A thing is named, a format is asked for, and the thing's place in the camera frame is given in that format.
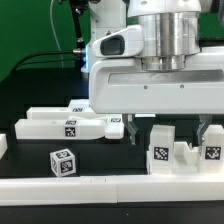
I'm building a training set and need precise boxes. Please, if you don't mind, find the white tagged cube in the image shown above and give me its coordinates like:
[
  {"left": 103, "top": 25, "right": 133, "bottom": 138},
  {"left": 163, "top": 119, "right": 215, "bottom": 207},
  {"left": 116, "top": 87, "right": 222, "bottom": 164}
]
[{"left": 50, "top": 148, "right": 76, "bottom": 177}]

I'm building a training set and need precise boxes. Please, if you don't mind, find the white tagged sheet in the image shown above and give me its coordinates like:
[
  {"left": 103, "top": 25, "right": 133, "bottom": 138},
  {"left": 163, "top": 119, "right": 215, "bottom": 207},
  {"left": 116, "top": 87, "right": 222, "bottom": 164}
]
[{"left": 69, "top": 99, "right": 155, "bottom": 118}]

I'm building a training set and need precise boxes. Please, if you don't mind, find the white block left edge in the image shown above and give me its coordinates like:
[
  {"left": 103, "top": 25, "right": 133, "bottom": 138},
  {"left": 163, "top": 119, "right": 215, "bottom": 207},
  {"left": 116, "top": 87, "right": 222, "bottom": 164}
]
[{"left": 0, "top": 134, "right": 8, "bottom": 159}]

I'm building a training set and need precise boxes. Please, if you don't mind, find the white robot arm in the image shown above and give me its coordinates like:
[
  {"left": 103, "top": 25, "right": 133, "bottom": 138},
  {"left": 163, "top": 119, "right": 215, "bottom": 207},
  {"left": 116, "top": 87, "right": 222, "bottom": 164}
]
[{"left": 89, "top": 0, "right": 224, "bottom": 136}]

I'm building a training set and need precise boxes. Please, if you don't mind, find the white tagged block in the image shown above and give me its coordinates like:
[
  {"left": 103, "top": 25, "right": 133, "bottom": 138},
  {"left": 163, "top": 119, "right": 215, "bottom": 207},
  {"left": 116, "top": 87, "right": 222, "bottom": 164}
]
[{"left": 149, "top": 125, "right": 175, "bottom": 174}]

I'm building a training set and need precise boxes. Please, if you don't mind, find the black cable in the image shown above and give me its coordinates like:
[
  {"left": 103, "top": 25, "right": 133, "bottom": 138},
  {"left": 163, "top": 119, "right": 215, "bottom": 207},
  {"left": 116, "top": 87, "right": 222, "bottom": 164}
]
[{"left": 9, "top": 48, "right": 84, "bottom": 75}]

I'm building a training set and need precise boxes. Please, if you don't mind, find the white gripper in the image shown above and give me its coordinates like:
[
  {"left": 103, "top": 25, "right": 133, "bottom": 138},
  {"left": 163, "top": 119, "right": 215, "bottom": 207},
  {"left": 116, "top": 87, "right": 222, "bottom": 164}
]
[{"left": 89, "top": 25, "right": 224, "bottom": 146}]

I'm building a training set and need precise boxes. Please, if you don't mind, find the white front rail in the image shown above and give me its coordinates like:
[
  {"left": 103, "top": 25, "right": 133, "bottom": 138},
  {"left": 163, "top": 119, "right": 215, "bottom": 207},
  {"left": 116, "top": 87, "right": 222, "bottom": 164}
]
[{"left": 0, "top": 174, "right": 224, "bottom": 206}]

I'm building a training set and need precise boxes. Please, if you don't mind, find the white chair seat block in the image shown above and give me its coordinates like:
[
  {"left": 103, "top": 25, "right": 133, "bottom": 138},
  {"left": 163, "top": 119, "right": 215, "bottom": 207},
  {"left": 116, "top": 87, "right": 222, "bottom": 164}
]
[{"left": 146, "top": 142, "right": 199, "bottom": 175}]

